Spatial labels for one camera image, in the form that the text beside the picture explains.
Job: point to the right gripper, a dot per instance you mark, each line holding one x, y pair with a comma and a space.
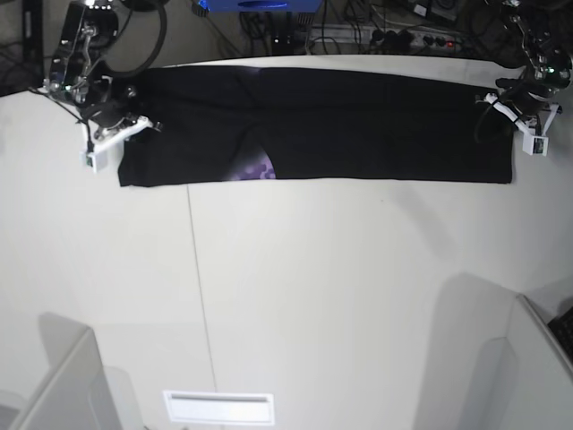
79, 75

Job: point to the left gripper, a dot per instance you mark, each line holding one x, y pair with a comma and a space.
544, 36

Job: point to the black T-shirt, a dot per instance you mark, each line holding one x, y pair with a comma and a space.
229, 123

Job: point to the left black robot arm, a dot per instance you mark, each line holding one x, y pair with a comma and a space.
492, 39

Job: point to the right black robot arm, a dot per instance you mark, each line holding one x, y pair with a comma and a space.
143, 32

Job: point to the blue box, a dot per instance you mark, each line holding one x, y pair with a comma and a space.
271, 6

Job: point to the white power strip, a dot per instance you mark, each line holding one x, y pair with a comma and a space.
367, 35

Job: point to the black keyboard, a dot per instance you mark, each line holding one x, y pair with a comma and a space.
562, 329

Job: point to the right grey partition panel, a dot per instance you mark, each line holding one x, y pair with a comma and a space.
522, 380

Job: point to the grey partition panel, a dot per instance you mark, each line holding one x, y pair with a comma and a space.
74, 394
522, 380

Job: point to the left grey partition panel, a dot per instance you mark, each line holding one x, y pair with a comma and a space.
74, 394

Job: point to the white slotted plate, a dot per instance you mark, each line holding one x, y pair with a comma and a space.
221, 409

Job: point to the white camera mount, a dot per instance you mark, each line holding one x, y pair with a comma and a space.
528, 130
103, 141

